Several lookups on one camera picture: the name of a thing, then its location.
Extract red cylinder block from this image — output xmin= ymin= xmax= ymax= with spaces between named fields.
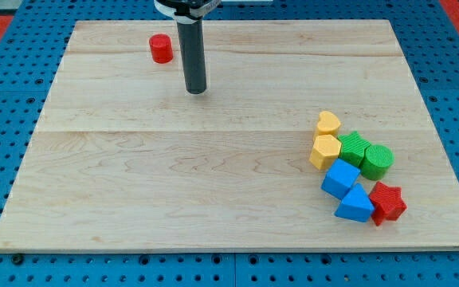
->
xmin=148 ymin=33 xmax=174 ymax=64

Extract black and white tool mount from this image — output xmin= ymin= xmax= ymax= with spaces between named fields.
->
xmin=154 ymin=0 xmax=222 ymax=25

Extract green cylinder block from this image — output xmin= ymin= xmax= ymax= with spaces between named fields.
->
xmin=360 ymin=144 xmax=394 ymax=181

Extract light wooden board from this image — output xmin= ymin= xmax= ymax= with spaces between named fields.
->
xmin=0 ymin=20 xmax=459 ymax=254

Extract blue cube block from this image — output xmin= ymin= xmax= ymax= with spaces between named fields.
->
xmin=321 ymin=159 xmax=360 ymax=199

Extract blue triangle block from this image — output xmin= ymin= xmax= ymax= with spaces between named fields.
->
xmin=334 ymin=183 xmax=375 ymax=222

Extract yellow heart block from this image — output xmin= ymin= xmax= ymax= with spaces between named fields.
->
xmin=313 ymin=111 xmax=341 ymax=139

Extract green star block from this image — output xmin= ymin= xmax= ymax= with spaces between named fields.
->
xmin=337 ymin=131 xmax=371 ymax=167

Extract yellow hexagon block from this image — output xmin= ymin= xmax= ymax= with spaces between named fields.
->
xmin=309 ymin=135 xmax=342 ymax=170

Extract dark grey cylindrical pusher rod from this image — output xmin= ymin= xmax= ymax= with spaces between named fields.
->
xmin=177 ymin=20 xmax=207 ymax=94

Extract red star block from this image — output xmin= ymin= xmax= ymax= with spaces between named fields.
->
xmin=369 ymin=181 xmax=407 ymax=226

